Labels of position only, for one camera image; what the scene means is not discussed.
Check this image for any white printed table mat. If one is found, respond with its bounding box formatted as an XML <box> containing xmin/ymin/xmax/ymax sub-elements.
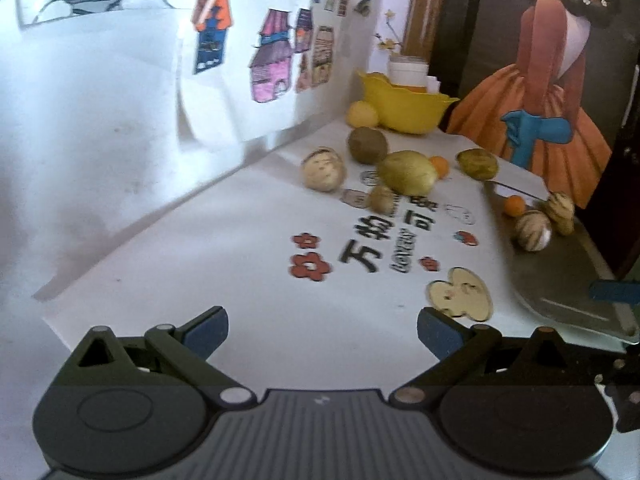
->
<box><xmin>44</xmin><ymin>122</ymin><xmax>537</xmax><ymax>392</ymax></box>

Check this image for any yellow plastic bowl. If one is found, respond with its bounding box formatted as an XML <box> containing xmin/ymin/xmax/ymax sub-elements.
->
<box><xmin>357</xmin><ymin>70</ymin><xmax>459</xmax><ymax>136</ymax></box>

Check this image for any brown kiwi with sticker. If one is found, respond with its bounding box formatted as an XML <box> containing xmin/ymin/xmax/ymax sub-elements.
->
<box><xmin>347</xmin><ymin>127</ymin><xmax>388</xmax><ymax>165</ymax></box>

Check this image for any small orange tangerine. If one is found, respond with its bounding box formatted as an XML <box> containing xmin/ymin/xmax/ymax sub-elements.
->
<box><xmin>430</xmin><ymin>156</ymin><xmax>450</xmax><ymax>180</ymax></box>

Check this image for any spotted green-brown pear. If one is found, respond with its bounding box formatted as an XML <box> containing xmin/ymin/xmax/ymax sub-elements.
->
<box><xmin>456</xmin><ymin>148</ymin><xmax>499</xmax><ymax>181</ymax></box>

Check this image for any yellow lemon by bowl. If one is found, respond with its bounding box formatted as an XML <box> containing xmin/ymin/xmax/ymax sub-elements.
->
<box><xmin>346</xmin><ymin>101</ymin><xmax>380</xmax><ymax>129</ymax></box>

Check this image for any large green pear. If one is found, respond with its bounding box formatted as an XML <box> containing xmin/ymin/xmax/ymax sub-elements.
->
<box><xmin>376</xmin><ymin>151</ymin><xmax>439</xmax><ymax>196</ymax></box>

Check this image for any orange dress girl poster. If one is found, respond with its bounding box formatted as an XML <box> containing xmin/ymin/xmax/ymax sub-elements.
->
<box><xmin>447</xmin><ymin>0</ymin><xmax>622</xmax><ymax>208</ymax></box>

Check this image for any small brown fruit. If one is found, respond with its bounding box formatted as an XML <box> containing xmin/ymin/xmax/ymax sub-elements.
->
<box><xmin>369</xmin><ymin>184</ymin><xmax>396</xmax><ymax>216</ymax></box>

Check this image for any round striped melon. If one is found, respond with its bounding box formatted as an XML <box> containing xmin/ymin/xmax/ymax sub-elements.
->
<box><xmin>515</xmin><ymin>210</ymin><xmax>552</xmax><ymax>252</ymax></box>
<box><xmin>300</xmin><ymin>146</ymin><xmax>347</xmax><ymax>193</ymax></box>

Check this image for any yellow flower sprig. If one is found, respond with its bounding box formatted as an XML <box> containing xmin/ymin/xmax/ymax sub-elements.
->
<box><xmin>374</xmin><ymin>9</ymin><xmax>402</xmax><ymax>55</ymax></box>

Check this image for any white cup in bowl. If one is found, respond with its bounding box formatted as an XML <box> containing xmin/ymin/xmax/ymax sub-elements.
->
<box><xmin>387</xmin><ymin>54</ymin><xmax>428</xmax><ymax>87</ymax></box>

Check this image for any house drawings paper poster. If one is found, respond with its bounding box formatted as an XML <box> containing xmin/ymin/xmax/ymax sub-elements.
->
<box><xmin>179</xmin><ymin>0</ymin><xmax>378</xmax><ymax>150</ymax></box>

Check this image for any large striped pepino melon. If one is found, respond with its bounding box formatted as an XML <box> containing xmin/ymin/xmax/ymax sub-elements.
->
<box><xmin>544</xmin><ymin>192</ymin><xmax>575</xmax><ymax>236</ymax></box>

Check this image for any metal tray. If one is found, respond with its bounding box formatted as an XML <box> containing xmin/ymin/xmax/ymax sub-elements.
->
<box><xmin>484</xmin><ymin>181</ymin><xmax>639</xmax><ymax>344</ymax></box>

